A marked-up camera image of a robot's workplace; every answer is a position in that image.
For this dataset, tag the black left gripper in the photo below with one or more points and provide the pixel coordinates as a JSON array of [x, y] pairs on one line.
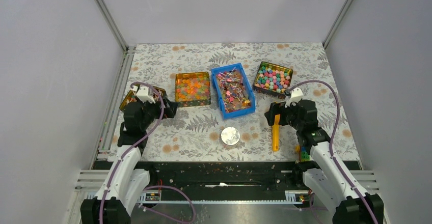
[[169, 109]]

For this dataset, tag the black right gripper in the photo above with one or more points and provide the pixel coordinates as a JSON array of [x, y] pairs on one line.
[[276, 108]]

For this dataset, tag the yellow plastic scoop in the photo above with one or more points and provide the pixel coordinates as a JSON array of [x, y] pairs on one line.
[[276, 134]]

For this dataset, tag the blue plastic candy bin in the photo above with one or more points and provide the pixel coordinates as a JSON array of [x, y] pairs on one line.
[[235, 96]]

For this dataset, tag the white round jar lid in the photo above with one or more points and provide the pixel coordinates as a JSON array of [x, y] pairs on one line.
[[230, 132]]

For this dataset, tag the clear glass jar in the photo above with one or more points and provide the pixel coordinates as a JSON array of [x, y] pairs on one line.
[[231, 142]]

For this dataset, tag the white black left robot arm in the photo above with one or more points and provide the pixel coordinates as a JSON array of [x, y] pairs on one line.
[[116, 198]]

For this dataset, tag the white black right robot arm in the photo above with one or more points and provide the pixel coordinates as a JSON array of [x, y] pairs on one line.
[[325, 174]]

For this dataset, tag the tin of star candies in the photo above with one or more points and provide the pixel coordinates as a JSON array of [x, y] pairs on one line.
[[272, 79]]

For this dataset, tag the tin of orange gummies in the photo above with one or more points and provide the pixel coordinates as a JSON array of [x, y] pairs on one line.
[[192, 89]]

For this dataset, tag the tin of lollipops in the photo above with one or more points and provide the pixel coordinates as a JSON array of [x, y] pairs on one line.
[[142, 94]]

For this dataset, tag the colourful toy block train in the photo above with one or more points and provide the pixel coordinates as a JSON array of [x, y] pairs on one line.
[[302, 154]]

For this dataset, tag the floral table cloth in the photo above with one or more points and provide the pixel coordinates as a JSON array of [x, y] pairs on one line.
[[195, 132]]

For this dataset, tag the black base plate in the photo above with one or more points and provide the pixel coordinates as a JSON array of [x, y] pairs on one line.
[[222, 181]]

